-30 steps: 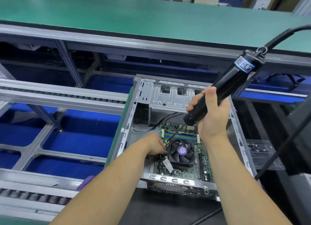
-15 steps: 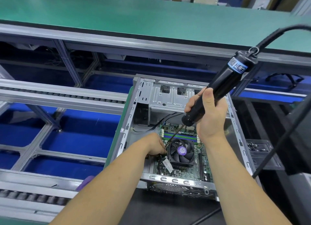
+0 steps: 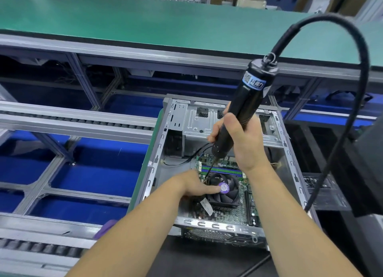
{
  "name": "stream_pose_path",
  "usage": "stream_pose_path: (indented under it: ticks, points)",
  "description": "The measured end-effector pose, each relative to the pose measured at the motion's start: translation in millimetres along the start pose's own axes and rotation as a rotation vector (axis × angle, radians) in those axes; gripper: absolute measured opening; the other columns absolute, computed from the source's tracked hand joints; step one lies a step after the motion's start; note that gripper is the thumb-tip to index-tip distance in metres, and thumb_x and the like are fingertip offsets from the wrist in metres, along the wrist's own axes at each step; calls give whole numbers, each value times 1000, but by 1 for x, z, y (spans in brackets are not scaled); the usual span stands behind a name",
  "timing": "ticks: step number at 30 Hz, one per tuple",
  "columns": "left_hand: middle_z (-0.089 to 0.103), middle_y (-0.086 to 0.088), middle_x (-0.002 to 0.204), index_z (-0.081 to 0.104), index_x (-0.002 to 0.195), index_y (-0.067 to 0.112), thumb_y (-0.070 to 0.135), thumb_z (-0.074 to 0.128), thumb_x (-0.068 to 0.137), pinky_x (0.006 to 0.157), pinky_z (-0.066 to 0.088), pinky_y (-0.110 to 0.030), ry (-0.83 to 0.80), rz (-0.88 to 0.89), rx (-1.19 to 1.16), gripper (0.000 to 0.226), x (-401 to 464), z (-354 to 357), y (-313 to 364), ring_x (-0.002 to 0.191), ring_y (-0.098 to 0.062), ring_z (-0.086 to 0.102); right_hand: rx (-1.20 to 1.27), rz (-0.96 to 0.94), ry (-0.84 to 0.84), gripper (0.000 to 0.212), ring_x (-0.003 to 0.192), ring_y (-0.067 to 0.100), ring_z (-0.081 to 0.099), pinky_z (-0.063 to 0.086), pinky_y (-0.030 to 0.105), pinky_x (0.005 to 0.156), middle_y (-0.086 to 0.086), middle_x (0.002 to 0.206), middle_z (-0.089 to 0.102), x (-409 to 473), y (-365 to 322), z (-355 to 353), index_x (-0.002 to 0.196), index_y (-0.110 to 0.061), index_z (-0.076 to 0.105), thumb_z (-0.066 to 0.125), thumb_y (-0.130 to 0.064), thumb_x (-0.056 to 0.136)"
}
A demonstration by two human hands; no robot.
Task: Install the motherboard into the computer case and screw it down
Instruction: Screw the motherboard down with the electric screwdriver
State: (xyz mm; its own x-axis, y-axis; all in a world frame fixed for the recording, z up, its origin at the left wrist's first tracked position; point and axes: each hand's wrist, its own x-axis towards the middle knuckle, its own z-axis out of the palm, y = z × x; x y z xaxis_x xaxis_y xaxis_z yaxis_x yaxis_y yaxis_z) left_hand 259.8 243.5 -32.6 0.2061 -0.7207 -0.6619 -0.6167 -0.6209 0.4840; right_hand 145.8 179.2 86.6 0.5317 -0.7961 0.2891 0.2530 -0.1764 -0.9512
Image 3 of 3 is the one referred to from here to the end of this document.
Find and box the person's left hand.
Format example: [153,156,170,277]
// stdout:
[170,169,223,198]

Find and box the person's left forearm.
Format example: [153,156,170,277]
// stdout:
[66,187,192,277]

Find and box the grey metal computer case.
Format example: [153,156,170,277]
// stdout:
[128,94,322,248]

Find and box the black CPU cooler fan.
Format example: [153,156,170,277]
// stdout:
[203,171,241,210]

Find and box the green conveyor belt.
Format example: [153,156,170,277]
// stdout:
[0,0,383,75]

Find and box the person's right hand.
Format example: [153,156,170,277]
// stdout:
[207,103,271,173]

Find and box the clear plastic screw tray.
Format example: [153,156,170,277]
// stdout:
[302,173,351,212]

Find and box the black electric screwdriver with cable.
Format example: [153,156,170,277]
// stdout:
[239,13,372,277]

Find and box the person's right forearm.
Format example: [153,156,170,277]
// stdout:
[245,163,363,277]

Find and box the grey roller conveyor rail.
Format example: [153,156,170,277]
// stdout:
[0,212,101,269]

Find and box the green motherboard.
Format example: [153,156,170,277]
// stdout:
[190,157,259,228]

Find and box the grey flat metal rail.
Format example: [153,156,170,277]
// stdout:
[0,100,160,145]

